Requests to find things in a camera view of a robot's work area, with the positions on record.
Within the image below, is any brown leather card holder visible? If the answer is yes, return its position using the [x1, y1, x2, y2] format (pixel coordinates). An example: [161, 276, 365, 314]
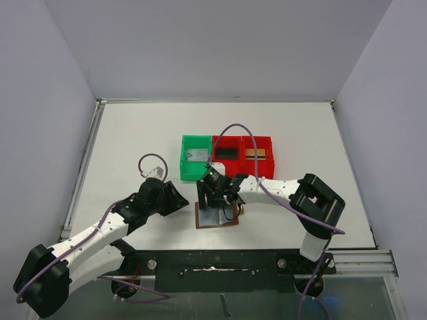
[195, 202, 244, 229]

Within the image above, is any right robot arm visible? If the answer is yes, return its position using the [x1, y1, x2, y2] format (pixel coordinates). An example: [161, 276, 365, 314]
[196, 167, 346, 262]

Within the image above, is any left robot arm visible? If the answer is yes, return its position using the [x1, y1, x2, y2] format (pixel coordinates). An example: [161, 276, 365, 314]
[13, 178, 189, 319]

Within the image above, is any black card in bin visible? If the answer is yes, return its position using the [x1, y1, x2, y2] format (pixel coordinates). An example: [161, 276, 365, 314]
[215, 147, 239, 160]

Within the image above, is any silver card in bin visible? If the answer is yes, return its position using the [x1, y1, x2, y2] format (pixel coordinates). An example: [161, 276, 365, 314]
[185, 149, 209, 163]

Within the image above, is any gold card in bin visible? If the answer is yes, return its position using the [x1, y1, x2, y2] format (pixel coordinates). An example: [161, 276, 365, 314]
[245, 149, 267, 160]

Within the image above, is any red middle bin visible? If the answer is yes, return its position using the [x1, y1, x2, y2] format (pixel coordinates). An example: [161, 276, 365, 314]
[212, 135, 243, 177]

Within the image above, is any red bin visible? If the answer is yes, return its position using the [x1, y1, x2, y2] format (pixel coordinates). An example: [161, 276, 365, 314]
[241, 135, 275, 179]
[212, 135, 243, 177]

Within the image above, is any green plastic bin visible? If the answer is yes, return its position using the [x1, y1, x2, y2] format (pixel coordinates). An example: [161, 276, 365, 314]
[179, 135, 212, 181]

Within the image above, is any red right bin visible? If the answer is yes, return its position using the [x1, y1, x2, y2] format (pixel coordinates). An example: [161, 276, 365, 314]
[241, 135, 275, 179]

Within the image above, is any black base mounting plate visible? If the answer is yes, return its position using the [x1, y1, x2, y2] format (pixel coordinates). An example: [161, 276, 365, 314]
[110, 249, 336, 295]

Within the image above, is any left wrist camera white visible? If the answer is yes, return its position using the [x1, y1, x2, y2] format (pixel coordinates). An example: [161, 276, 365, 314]
[141, 166, 165, 180]

